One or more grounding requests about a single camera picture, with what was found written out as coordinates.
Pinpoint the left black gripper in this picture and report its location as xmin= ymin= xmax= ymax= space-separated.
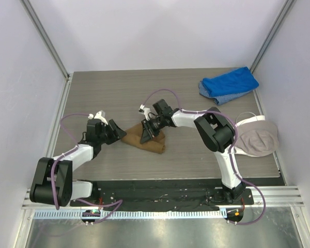
xmin=98 ymin=119 xmax=126 ymax=145

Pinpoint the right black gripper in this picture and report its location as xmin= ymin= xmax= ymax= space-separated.
xmin=141 ymin=116 xmax=165 ymax=145

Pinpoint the brown cloth napkin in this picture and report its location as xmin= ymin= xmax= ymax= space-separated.
xmin=121 ymin=123 xmax=165 ymax=154

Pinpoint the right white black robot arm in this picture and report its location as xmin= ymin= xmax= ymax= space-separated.
xmin=138 ymin=99 xmax=245 ymax=204

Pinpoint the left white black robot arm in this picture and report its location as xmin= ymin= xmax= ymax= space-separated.
xmin=29 ymin=119 xmax=127 ymax=209

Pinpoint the blue white checkered cloth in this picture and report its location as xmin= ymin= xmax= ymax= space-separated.
xmin=198 ymin=82 xmax=251 ymax=106

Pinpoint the blue folded cloth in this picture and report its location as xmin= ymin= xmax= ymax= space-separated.
xmin=201 ymin=67 xmax=259 ymax=97

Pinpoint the grey white cap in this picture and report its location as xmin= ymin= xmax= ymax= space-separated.
xmin=234 ymin=115 xmax=280 ymax=158

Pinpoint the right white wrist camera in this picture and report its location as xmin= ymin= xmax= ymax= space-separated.
xmin=138 ymin=104 xmax=151 ymax=120

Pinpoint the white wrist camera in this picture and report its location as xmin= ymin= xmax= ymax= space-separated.
xmin=138 ymin=104 xmax=151 ymax=120
xmin=88 ymin=111 xmax=108 ymax=125

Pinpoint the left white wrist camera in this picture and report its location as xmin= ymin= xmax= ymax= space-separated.
xmin=88 ymin=111 xmax=108 ymax=125

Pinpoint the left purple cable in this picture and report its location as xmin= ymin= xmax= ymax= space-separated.
xmin=51 ymin=113 xmax=123 ymax=225

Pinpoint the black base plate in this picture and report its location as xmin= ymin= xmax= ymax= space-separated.
xmin=69 ymin=178 xmax=286 ymax=211

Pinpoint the slotted white cable duct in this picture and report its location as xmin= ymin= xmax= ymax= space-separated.
xmin=33 ymin=208 xmax=227 ymax=220

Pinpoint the front aluminium rail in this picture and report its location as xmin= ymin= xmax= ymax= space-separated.
xmin=21 ymin=185 xmax=305 ymax=209

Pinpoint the left aluminium frame post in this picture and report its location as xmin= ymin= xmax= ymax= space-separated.
xmin=20 ymin=0 xmax=70 ymax=80

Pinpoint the aluminium frame post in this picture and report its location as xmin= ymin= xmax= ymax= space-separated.
xmin=20 ymin=0 xmax=70 ymax=80
xmin=250 ymin=0 xmax=297 ymax=74

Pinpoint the right aluminium frame post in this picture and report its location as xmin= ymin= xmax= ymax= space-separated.
xmin=250 ymin=0 xmax=297 ymax=74

